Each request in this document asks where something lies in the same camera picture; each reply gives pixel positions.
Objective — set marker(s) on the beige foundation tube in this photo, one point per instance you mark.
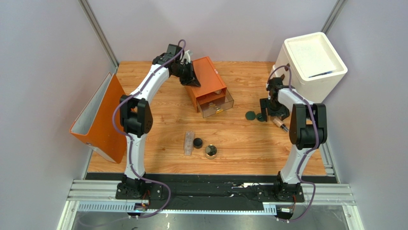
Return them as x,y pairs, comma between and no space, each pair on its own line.
279,123

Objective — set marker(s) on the gold lidded cream jar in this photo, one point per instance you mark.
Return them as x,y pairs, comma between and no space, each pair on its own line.
210,152

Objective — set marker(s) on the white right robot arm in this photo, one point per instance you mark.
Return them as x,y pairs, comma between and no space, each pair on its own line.
308,130

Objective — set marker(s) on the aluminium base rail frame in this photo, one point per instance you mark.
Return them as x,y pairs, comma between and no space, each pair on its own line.
237,181

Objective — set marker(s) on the small black round jar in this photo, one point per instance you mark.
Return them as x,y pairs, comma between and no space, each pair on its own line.
197,143

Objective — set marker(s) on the clear plastic lipstick case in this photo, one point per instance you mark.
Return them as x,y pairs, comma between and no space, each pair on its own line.
188,142

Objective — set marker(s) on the orange drawer organizer box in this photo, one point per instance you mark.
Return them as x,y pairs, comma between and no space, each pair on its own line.
212,87

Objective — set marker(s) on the dark green round compact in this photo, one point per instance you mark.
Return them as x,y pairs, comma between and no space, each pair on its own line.
250,115

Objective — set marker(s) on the clear plastic drawer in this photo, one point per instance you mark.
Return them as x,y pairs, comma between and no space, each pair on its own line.
213,103

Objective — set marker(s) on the orange ring binder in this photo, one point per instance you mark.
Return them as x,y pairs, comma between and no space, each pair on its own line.
94,126

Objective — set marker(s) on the white foam drawer cabinet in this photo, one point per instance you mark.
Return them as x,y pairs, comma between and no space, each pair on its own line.
315,64

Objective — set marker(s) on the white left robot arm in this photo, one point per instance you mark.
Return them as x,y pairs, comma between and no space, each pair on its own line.
136,117

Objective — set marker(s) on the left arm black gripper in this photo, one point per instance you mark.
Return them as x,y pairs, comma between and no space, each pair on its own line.
192,79

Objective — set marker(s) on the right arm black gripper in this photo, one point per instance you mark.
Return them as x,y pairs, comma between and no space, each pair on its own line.
272,109

